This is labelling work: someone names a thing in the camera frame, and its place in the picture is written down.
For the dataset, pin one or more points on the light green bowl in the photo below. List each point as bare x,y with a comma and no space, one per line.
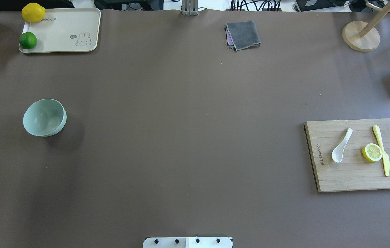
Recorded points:
45,117

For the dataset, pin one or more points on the white ceramic spoon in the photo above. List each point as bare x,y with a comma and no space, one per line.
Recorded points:
338,151

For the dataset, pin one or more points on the grey folded cloth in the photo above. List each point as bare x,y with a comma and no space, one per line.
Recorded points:
242,35

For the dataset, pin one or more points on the beige rabbit tray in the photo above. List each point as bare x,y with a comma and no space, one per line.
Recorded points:
65,30

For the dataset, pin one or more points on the bamboo cutting board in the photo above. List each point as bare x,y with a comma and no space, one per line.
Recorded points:
354,172

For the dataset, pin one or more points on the half lemon slice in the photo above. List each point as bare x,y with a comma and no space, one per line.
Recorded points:
372,152

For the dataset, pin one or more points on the green lime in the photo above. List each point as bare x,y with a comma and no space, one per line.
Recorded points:
28,40

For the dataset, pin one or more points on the wooden cup stand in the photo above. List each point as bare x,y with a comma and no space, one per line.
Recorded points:
362,36

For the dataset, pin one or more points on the yellow plastic knife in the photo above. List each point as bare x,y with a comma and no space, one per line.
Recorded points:
385,156

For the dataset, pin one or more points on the yellow lemon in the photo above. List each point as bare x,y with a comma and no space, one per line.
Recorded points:
33,12

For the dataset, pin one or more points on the aluminium frame post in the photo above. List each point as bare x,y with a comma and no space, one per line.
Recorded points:
189,7

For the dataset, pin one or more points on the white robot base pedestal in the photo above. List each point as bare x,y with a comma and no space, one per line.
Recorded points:
188,242

